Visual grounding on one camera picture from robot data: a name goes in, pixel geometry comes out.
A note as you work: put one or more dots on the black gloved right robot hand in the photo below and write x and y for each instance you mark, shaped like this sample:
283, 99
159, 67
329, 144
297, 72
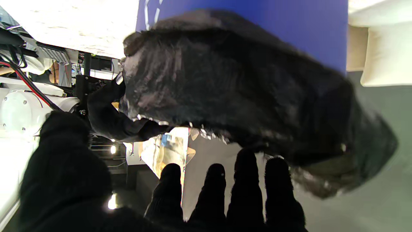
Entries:
112, 119

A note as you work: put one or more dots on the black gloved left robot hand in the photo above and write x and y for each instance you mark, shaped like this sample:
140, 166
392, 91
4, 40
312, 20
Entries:
70, 180

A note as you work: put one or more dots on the black plastic garbage bag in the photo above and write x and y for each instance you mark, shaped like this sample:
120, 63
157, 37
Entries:
244, 96

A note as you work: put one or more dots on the blue plastic recycling bin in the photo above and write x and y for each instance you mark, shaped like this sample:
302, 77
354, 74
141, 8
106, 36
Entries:
289, 25

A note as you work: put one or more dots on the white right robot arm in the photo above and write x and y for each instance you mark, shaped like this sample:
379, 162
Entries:
25, 109

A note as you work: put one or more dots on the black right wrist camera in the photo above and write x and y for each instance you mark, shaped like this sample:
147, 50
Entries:
84, 88

